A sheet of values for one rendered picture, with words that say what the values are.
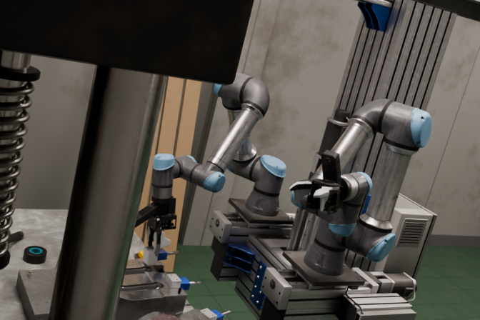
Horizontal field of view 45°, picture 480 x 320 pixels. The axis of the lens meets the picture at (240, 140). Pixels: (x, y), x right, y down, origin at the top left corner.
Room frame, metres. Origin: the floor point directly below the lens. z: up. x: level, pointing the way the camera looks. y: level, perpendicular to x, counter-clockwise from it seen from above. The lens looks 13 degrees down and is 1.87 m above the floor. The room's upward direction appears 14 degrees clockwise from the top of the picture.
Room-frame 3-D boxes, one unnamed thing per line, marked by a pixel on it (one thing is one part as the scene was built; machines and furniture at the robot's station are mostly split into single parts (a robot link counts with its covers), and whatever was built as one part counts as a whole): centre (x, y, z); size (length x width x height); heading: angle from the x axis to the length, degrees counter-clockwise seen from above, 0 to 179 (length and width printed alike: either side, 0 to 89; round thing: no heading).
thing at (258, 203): (2.38, -0.17, 1.09); 0.15 x 0.15 x 0.10
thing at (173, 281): (1.84, 0.06, 0.89); 0.13 x 0.05 x 0.05; 124
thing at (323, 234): (1.95, -0.41, 1.20); 0.13 x 0.12 x 0.14; 55
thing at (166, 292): (1.74, 0.32, 0.87); 0.50 x 0.26 x 0.14; 124
